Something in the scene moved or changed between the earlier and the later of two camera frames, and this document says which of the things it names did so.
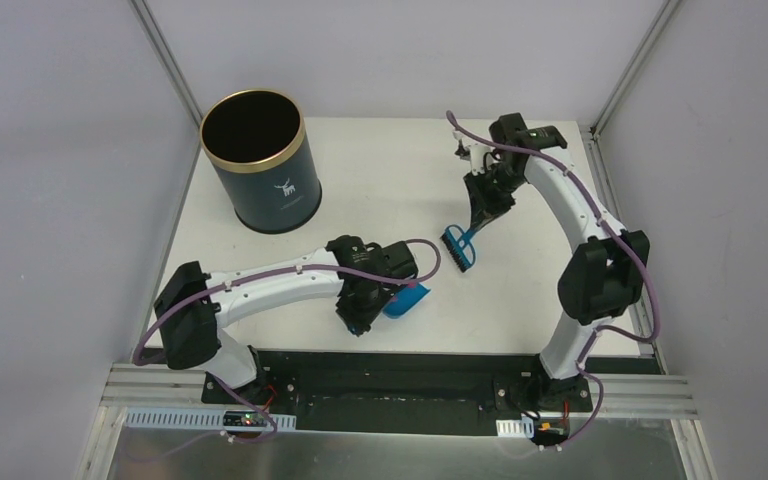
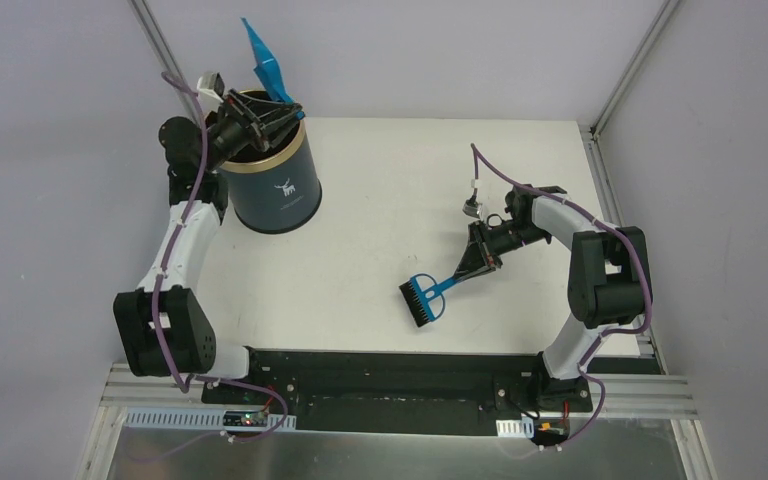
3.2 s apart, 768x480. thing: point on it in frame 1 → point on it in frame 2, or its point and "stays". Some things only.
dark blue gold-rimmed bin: x=257 y=143 stays
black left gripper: x=363 y=312 → x=249 y=120
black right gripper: x=485 y=208 → x=481 y=255
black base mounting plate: x=404 y=393 stays
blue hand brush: x=459 y=245 → x=423 y=297
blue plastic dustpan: x=405 y=299 → x=268 y=68
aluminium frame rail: x=158 y=46 stays
